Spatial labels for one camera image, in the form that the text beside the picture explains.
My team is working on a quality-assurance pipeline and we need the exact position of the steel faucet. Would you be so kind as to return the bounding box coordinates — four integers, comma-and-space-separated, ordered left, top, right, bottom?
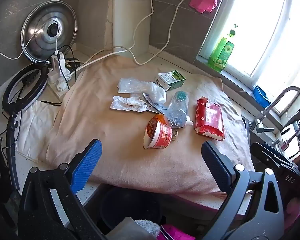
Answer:
249, 86, 300, 134

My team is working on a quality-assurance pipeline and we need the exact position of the crumpled white plastic wrapper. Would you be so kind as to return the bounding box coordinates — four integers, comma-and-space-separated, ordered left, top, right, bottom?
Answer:
109, 96, 148, 112

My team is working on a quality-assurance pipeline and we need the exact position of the orange red paper cup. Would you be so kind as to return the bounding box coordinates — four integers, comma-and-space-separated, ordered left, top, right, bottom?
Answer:
143, 114, 173, 150

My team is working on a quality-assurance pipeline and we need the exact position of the green white milk carton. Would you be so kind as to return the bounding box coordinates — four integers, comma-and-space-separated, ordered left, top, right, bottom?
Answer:
157, 70, 186, 92

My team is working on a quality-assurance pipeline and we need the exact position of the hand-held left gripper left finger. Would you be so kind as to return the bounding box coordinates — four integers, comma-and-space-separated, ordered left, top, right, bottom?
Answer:
17, 139, 108, 240

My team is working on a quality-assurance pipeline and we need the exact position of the person's right hand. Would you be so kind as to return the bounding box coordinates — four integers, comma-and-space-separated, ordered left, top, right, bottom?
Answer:
286, 196, 300, 217

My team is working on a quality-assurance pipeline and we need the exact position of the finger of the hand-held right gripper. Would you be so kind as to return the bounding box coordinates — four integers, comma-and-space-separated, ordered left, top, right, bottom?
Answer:
250, 142, 298, 170

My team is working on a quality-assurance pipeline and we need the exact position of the white fuzzy towel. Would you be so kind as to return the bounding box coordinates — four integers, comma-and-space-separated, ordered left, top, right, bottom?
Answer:
134, 219, 162, 238

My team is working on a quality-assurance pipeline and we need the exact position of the clear plastic bottle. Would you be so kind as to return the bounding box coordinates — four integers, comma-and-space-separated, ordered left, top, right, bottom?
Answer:
164, 91, 190, 128

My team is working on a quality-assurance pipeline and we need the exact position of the pink clothing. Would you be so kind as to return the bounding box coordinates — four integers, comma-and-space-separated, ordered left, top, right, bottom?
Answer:
159, 224, 197, 240

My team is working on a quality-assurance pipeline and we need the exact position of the white power strip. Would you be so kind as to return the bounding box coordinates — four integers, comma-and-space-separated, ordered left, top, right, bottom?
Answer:
47, 52, 74, 98

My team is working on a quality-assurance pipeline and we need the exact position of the green dish soap bottle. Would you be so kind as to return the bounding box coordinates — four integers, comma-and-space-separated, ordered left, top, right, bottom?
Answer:
207, 24, 238, 72

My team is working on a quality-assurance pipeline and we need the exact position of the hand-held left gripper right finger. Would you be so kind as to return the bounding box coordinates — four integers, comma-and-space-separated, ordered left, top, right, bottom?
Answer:
201, 140, 285, 240

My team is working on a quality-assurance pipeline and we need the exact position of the thin white charging cable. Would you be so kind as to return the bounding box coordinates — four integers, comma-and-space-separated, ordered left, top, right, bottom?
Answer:
0, 22, 63, 60

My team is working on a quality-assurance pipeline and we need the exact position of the long thin white cable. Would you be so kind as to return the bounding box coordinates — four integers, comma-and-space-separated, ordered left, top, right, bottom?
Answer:
130, 0, 203, 65

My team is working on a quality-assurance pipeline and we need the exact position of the dark blue waste basket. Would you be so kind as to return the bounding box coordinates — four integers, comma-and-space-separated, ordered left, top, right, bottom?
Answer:
100, 186, 163, 233

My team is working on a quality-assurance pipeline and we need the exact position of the window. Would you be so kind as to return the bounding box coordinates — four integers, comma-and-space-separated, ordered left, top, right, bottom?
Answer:
197, 0, 300, 115

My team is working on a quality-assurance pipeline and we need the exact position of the white cutting board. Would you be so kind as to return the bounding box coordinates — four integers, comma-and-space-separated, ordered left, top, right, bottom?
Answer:
112, 0, 151, 58

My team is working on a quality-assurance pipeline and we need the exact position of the black cable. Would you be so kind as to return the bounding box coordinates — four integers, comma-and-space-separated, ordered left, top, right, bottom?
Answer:
57, 45, 77, 80

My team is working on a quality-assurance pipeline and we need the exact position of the black ring light stand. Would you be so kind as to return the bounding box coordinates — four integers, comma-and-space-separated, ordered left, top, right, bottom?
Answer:
5, 115, 20, 190

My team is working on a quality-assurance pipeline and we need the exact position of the steel pot lid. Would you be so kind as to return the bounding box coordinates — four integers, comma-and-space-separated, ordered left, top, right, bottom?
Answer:
20, 0, 78, 63

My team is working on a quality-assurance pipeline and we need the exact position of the silver foil wrapper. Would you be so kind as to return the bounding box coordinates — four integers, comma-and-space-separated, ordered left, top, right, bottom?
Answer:
142, 92, 170, 115

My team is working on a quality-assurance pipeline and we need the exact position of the white plastic bag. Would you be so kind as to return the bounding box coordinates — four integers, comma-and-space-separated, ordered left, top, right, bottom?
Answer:
117, 77, 167, 103

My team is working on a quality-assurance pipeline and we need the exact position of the beige towel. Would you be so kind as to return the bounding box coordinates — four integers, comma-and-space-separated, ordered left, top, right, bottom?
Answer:
37, 56, 255, 198

